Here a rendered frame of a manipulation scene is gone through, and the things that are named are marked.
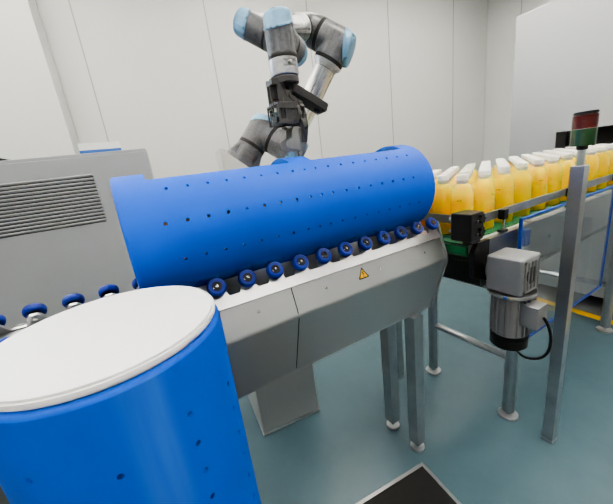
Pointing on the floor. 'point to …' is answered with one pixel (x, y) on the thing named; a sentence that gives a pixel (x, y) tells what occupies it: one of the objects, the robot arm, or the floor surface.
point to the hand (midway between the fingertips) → (301, 156)
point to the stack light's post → (578, 178)
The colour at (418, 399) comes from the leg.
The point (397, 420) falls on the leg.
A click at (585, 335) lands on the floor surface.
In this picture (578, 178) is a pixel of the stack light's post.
